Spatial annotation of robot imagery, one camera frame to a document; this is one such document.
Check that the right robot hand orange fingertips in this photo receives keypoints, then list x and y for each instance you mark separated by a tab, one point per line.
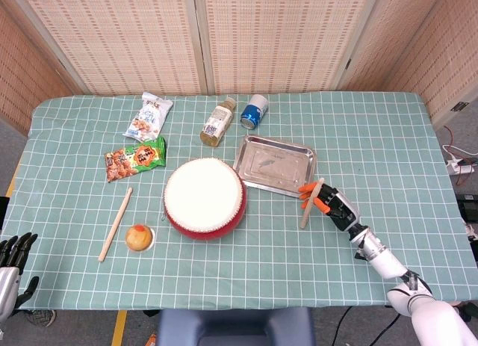
341	207

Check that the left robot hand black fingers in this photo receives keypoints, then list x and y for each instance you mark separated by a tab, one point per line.
9	282

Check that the wooden drumstick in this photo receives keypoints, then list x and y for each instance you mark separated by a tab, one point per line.
305	219
115	224

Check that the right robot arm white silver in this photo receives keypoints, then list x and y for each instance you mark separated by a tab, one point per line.
388	264

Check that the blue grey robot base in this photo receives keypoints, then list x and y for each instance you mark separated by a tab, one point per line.
235	327

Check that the stainless steel tray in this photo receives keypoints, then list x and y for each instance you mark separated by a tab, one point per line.
276	163

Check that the red drum white skin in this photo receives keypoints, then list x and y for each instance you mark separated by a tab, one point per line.
203	196

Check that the green checked tablecloth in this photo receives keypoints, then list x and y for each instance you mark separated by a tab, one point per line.
261	267

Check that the white power strip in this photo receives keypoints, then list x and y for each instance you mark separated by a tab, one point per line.
461	168

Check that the blue white drink can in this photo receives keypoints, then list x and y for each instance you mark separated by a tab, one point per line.
254	112

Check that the yellow fruit jelly cup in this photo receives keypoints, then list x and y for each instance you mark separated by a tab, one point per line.
139	238

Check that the yellow tea plastic bottle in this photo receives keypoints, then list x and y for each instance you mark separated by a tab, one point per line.
216	123

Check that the green orange snack bag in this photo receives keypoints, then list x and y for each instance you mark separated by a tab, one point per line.
134	159

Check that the white blue snack bag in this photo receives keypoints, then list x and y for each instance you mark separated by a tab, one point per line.
147	118

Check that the woven bamboo folding screen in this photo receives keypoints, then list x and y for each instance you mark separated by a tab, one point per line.
123	39

